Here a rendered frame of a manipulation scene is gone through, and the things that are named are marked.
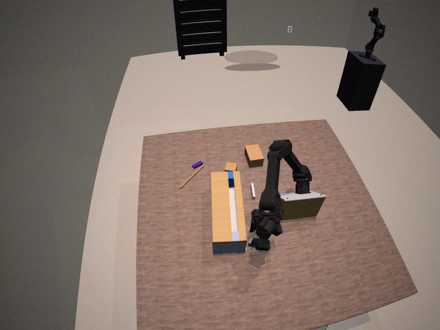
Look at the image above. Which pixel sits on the purple rectangular block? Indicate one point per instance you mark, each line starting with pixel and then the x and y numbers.
pixel 197 164

